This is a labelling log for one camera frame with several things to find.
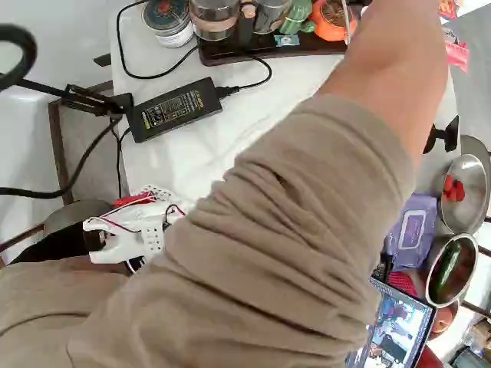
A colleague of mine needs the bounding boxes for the black adapter output cable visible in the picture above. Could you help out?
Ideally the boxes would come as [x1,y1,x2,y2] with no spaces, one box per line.
[214,54,274,97]

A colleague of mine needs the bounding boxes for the red strawberries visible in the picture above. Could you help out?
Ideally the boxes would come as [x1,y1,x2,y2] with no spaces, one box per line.
[443,174,466,202]

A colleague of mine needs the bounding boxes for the green cucumber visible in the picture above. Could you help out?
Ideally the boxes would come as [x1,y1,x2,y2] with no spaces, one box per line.
[428,241,462,297]

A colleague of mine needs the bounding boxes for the white perforated plate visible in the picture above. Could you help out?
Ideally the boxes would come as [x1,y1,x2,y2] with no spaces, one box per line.
[130,185,181,208]

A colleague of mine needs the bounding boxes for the dark wooden tray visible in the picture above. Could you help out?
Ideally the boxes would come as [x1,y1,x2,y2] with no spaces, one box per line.
[197,32,348,67]

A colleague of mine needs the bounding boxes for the deep steel bowl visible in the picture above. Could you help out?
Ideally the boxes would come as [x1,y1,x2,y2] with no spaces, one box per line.
[424,233,479,308]

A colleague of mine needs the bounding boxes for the small black laptop charger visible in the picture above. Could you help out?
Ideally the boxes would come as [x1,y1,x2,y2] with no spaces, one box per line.
[372,253,393,284]

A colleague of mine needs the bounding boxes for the thick black cable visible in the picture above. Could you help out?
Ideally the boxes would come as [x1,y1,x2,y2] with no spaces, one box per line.
[0,117,122,199]

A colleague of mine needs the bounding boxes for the small blue white packet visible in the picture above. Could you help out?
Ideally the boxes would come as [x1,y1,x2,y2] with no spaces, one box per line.
[274,34,300,48]

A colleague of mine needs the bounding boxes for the pink striped packet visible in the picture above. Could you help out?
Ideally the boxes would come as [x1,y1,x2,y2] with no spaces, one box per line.
[443,28,471,74]

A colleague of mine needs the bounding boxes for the red mesh cloth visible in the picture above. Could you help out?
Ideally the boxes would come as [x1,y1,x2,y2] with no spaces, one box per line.
[390,271,419,295]

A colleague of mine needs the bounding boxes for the round patterned tin can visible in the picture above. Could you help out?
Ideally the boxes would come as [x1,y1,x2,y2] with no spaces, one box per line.
[141,0,195,49]

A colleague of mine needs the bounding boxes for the black mains cable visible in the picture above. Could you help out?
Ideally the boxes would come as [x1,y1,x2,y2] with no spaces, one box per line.
[116,0,201,81]

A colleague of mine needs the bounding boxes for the red clamp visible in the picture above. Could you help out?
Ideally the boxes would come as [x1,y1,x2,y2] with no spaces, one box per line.
[113,193,159,209]

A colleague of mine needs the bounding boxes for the orange persimmon teapot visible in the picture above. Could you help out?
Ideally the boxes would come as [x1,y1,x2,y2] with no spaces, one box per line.
[309,0,358,41]

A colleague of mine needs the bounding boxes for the black power adapter brick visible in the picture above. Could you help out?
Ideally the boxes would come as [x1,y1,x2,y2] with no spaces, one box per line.
[131,76,224,144]

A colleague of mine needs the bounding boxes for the red apple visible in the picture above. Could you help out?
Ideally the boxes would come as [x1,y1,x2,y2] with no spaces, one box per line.
[433,306,454,333]

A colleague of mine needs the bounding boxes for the grey glass cup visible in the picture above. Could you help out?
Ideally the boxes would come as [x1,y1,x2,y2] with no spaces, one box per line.
[252,0,291,35]

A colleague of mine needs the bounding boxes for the right forearm khaki sleeve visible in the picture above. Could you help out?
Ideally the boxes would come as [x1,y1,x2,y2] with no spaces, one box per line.
[67,0,450,368]

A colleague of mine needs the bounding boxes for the silver laptop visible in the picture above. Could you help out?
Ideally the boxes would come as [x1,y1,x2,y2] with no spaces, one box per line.
[344,275,438,368]

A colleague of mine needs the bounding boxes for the wide steel bowl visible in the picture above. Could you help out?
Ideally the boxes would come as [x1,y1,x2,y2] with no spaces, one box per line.
[437,153,489,235]

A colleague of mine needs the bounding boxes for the black gooseneck camera mount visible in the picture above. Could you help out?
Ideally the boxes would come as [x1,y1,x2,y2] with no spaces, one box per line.
[0,23,134,118]

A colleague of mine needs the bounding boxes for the brown chair frame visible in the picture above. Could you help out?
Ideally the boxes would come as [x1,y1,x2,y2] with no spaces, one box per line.
[48,80,130,206]

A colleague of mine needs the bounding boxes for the wet wipes soft pack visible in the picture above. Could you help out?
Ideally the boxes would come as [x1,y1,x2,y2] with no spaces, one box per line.
[384,193,439,272]

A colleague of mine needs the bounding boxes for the green cactus figurine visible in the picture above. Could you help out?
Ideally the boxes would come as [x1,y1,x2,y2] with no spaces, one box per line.
[278,0,317,35]

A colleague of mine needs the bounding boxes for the grey chair seat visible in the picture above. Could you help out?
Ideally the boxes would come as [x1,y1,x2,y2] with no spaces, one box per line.
[41,199,116,238]

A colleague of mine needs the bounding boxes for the grey chair back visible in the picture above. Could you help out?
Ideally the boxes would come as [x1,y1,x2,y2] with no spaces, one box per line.
[459,133,491,166]

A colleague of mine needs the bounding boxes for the red plastic bag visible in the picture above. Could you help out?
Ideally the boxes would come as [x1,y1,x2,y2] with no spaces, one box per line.
[437,0,460,21]

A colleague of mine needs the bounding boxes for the glass jar with brown band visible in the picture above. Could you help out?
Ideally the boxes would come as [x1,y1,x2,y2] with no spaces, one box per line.
[189,0,241,42]

